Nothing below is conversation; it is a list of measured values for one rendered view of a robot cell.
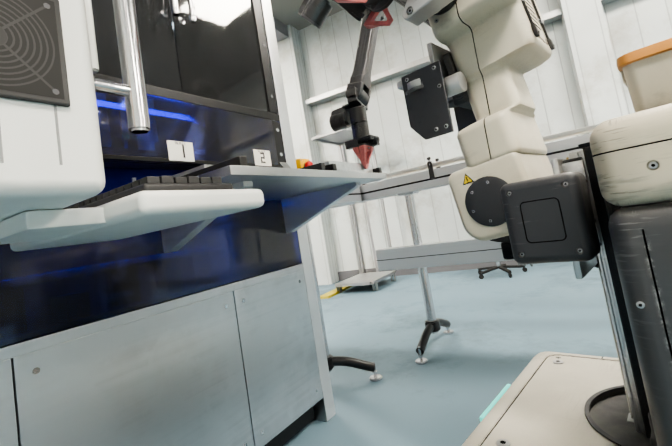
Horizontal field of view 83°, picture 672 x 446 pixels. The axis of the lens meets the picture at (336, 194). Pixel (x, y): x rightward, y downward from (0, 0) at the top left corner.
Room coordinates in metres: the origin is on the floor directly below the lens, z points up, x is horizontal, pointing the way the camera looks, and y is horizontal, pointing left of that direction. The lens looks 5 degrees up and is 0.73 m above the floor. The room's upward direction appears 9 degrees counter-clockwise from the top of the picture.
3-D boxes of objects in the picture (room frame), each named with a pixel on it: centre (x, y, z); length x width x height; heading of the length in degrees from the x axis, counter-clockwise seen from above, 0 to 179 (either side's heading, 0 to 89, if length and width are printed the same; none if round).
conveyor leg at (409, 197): (2.11, -0.40, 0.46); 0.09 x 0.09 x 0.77; 57
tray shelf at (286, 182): (1.16, 0.21, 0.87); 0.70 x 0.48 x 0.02; 147
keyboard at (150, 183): (0.63, 0.36, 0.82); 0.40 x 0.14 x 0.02; 56
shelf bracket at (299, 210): (1.37, 0.06, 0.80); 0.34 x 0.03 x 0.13; 57
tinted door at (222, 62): (1.33, 0.30, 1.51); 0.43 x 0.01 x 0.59; 147
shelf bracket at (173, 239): (0.95, 0.34, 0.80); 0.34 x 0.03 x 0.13; 57
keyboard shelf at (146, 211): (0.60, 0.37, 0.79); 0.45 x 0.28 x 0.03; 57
